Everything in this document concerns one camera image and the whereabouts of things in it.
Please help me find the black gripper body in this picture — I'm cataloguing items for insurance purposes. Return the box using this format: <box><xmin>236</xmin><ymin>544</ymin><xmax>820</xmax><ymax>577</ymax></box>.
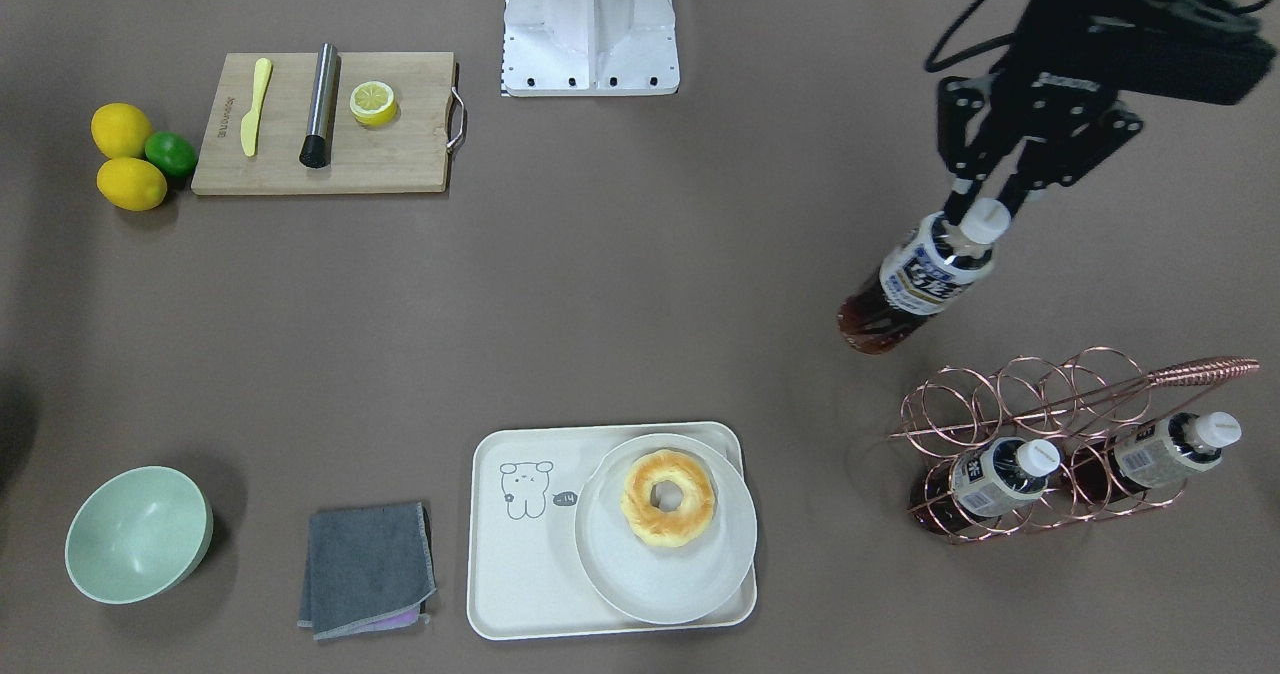
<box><xmin>991</xmin><ymin>0</ymin><xmax>1277</xmax><ymax>147</ymax></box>

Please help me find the tea bottle robot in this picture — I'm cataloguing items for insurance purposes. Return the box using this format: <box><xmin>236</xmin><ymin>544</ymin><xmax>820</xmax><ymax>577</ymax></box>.
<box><xmin>837</xmin><ymin>197</ymin><xmax>1012</xmax><ymax>356</ymax></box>

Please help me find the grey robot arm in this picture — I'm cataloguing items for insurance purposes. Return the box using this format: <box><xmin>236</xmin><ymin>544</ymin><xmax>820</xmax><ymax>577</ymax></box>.
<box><xmin>924</xmin><ymin>0</ymin><xmax>1277</xmax><ymax>224</ymax></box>

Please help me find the tea bottle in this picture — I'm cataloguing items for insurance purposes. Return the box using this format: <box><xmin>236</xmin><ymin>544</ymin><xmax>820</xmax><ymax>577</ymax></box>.
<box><xmin>910</xmin><ymin>436</ymin><xmax>1061</xmax><ymax>536</ymax></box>
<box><xmin>1071</xmin><ymin>411</ymin><xmax>1242</xmax><ymax>505</ymax></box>

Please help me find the cream rabbit print tray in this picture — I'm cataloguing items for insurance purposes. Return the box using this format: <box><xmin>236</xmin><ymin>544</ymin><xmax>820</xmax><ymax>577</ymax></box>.
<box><xmin>467</xmin><ymin>422</ymin><xmax>756</xmax><ymax>639</ymax></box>

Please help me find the glazed donut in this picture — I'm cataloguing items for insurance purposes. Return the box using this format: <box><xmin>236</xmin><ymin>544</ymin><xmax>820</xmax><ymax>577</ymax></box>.
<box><xmin>620</xmin><ymin>449</ymin><xmax>717</xmax><ymax>547</ymax></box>

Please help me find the bamboo cutting board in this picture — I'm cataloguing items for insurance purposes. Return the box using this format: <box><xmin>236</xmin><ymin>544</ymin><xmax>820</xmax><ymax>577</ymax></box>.
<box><xmin>191</xmin><ymin>51</ymin><xmax>458</xmax><ymax>196</ymax></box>

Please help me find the white round plate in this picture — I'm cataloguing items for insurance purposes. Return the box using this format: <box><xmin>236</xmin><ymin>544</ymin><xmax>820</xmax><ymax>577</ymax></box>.
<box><xmin>575</xmin><ymin>434</ymin><xmax>756</xmax><ymax>625</ymax></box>

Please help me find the half lemon slice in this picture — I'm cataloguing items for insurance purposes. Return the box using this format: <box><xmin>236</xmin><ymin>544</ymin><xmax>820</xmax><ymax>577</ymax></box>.
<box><xmin>348</xmin><ymin>81</ymin><xmax>399</xmax><ymax>128</ymax></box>

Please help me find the steel muddler black tip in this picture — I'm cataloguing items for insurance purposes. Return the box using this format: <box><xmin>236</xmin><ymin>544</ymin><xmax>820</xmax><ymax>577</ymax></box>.
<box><xmin>300</xmin><ymin>42</ymin><xmax>340</xmax><ymax>169</ymax></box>

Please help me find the yellow plastic knife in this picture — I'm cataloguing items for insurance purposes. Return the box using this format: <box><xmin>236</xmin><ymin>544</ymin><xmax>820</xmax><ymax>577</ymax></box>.
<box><xmin>239</xmin><ymin>56</ymin><xmax>273</xmax><ymax>159</ymax></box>

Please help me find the grey folded cloth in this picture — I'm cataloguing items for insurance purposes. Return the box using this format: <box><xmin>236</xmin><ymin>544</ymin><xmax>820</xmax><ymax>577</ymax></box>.
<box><xmin>297</xmin><ymin>501</ymin><xmax>438</xmax><ymax>641</ymax></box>

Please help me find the green lime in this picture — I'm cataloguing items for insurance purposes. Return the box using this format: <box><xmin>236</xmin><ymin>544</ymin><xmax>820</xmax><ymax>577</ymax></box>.
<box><xmin>143</xmin><ymin>130</ymin><xmax>198</xmax><ymax>179</ymax></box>

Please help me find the yellow lemon lower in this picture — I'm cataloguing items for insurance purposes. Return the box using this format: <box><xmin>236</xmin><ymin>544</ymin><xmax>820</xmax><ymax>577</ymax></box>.
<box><xmin>96</xmin><ymin>156</ymin><xmax>169</xmax><ymax>212</ymax></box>

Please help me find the yellow lemon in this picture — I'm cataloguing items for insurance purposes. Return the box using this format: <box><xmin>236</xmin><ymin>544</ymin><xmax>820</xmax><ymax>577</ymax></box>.
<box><xmin>90</xmin><ymin>104</ymin><xmax>154</xmax><ymax>159</ymax></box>
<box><xmin>96</xmin><ymin>156</ymin><xmax>169</xmax><ymax>212</ymax></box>

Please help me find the yellow lemon upper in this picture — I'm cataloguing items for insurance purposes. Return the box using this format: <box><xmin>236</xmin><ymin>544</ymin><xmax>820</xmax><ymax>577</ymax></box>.
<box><xmin>90</xmin><ymin>104</ymin><xmax>154</xmax><ymax>159</ymax></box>

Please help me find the mint green bowl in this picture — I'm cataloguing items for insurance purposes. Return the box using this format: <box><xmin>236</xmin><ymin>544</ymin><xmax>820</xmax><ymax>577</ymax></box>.
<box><xmin>64</xmin><ymin>466</ymin><xmax>214</xmax><ymax>605</ymax></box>

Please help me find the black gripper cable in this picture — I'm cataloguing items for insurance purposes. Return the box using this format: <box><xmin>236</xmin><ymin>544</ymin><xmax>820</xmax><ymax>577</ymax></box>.
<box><xmin>924</xmin><ymin>0</ymin><xmax>1030</xmax><ymax>75</ymax></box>

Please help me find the copper wire bottle rack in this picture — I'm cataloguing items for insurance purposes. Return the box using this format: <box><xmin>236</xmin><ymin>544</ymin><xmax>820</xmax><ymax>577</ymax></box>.
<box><xmin>893</xmin><ymin>347</ymin><xmax>1260</xmax><ymax>545</ymax></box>

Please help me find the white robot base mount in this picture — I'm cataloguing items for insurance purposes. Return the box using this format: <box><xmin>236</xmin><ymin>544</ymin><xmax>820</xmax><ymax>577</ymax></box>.
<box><xmin>500</xmin><ymin>0</ymin><xmax>681</xmax><ymax>97</ymax></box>

